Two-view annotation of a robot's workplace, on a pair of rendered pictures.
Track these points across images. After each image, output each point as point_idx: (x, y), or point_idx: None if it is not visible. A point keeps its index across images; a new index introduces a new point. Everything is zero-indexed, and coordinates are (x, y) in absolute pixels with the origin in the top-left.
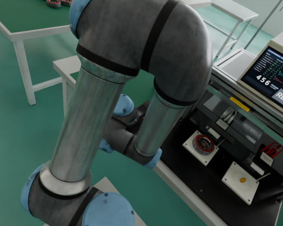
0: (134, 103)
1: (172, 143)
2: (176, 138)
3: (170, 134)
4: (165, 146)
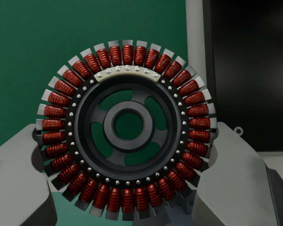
0: None
1: None
2: None
3: (249, 10)
4: None
